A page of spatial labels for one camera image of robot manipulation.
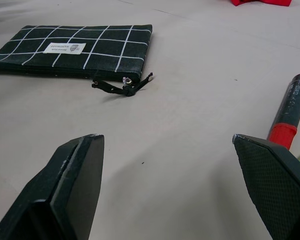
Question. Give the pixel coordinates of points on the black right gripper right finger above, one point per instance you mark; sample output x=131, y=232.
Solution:
x=272, y=185

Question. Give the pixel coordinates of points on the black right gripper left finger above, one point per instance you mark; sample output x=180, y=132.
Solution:
x=64, y=190

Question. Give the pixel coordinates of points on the dark green grid pouch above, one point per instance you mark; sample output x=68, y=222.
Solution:
x=74, y=51

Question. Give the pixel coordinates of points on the black marker with red cap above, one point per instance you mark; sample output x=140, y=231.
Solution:
x=290, y=107

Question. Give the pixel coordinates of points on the red cloth object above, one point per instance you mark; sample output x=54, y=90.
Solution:
x=261, y=2

